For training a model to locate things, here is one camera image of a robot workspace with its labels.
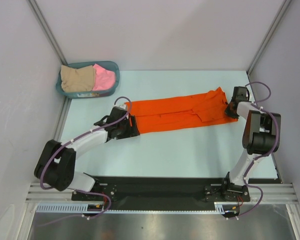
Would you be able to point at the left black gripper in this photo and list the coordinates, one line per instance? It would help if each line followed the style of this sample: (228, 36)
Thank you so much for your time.
(132, 131)

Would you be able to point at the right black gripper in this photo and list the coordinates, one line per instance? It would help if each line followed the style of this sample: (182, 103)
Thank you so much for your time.
(228, 112)

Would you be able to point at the orange t-shirt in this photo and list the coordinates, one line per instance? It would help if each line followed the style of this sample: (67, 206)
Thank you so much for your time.
(181, 112)

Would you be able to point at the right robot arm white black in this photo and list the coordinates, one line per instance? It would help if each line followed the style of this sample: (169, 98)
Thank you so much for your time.
(261, 138)

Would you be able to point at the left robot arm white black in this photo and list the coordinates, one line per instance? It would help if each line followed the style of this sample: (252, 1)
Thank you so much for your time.
(55, 168)

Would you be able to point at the pink t-shirt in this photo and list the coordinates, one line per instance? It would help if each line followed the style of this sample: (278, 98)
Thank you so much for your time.
(104, 79)

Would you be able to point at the beige t-shirt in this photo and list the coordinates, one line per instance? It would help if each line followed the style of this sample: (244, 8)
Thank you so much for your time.
(77, 79)

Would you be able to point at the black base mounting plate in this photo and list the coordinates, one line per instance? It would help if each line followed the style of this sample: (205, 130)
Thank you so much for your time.
(157, 205)

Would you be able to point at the aluminium frame rail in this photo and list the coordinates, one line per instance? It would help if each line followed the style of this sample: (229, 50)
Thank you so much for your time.
(123, 192)

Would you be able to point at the white slotted cable duct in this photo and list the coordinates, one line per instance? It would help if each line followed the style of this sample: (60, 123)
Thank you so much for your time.
(94, 208)

